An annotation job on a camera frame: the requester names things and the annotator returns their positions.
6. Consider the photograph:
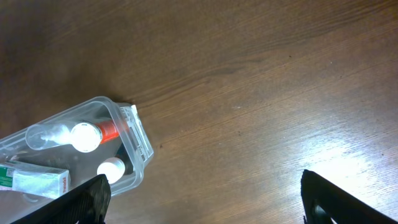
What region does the black bottle white cap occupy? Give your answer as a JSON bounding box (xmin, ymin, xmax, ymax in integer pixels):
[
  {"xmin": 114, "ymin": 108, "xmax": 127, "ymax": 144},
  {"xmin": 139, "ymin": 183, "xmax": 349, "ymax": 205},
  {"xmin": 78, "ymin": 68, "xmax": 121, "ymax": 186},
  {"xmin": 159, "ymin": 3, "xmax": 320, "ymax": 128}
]
[{"xmin": 97, "ymin": 144, "xmax": 134, "ymax": 184}]

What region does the white green medicine box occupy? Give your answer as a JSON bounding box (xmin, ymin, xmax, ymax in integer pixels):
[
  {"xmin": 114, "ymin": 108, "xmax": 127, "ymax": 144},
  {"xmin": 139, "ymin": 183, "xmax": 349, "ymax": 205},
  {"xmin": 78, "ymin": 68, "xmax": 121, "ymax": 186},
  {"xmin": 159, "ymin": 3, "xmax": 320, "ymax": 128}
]
[{"xmin": 1, "ymin": 161, "xmax": 70, "ymax": 199}]

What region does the orange bottle white cap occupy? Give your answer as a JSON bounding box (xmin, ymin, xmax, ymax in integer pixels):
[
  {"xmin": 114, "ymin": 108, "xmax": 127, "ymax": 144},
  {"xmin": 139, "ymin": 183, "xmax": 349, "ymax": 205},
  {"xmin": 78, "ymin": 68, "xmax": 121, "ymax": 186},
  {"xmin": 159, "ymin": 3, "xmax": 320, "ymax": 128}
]
[{"xmin": 70, "ymin": 118, "xmax": 119, "ymax": 153}]

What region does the clear sanitizer bottle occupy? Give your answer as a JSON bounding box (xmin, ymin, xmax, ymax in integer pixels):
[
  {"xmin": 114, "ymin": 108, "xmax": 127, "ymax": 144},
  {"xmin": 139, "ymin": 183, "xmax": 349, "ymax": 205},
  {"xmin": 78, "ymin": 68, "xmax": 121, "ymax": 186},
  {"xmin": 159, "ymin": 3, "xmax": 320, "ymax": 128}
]
[{"xmin": 25, "ymin": 121, "xmax": 76, "ymax": 151}]

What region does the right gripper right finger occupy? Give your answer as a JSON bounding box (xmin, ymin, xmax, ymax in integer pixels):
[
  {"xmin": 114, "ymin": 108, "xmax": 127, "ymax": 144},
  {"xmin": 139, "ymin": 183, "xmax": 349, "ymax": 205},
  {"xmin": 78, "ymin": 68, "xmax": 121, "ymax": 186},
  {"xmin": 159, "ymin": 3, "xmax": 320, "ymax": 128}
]
[{"xmin": 301, "ymin": 169, "xmax": 397, "ymax": 224}]

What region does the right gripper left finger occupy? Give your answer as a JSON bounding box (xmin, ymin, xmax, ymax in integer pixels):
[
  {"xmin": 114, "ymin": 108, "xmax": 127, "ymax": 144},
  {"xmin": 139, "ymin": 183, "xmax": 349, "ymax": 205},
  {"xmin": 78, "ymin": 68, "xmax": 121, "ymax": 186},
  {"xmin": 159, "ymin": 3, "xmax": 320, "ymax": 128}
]
[{"xmin": 13, "ymin": 174, "xmax": 111, "ymax": 224}]

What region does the clear plastic container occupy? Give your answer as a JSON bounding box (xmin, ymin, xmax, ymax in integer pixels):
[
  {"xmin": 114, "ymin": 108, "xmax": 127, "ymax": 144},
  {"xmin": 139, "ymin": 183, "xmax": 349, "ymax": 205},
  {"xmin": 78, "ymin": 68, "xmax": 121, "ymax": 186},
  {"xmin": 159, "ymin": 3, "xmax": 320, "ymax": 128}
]
[{"xmin": 1, "ymin": 96, "xmax": 154, "ymax": 223}]

